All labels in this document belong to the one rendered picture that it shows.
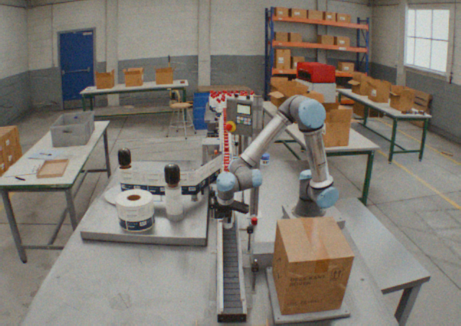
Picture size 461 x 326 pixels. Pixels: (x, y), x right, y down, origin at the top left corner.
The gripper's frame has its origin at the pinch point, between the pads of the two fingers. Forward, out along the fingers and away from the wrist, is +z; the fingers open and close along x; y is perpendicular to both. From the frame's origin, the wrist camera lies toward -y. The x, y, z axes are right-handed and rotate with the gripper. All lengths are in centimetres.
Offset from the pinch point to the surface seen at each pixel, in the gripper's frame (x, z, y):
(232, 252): 20.1, -5.3, -0.8
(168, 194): -13.2, -3.7, 30.3
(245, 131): -41.1, -20.2, -8.2
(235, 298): 48, -21, -1
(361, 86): -405, 230, -254
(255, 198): -21.1, 11.7, -14.5
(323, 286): 50, -35, -33
